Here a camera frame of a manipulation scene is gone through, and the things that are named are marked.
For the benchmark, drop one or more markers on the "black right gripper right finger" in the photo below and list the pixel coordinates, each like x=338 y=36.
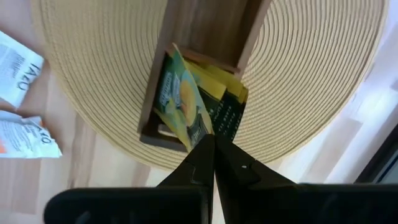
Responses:
x=280 y=205

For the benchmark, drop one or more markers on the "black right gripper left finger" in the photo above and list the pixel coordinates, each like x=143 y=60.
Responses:
x=140 y=205

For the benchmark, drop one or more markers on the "white orange Tazo tea packet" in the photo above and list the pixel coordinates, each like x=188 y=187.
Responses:
x=28 y=137
x=18 y=68

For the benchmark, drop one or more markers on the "brown wooden tea organizer box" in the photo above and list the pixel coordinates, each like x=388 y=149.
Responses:
x=211 y=28

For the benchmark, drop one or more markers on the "round woven straw placemat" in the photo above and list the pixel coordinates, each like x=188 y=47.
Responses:
x=295 y=77

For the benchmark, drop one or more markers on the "black aluminium table frame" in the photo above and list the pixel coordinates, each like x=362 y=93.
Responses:
x=377 y=152

